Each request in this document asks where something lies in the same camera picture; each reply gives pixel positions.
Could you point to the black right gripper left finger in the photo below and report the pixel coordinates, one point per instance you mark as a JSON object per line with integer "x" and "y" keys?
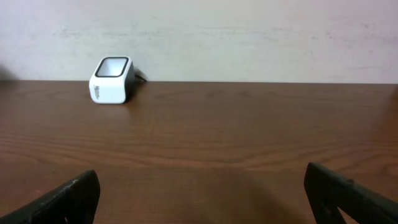
{"x": 75, "y": 201}

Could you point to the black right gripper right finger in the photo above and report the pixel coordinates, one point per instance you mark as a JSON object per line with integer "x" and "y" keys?
{"x": 330, "y": 193}

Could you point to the white barcode scanner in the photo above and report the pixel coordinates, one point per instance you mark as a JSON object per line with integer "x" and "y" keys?
{"x": 114, "y": 81}

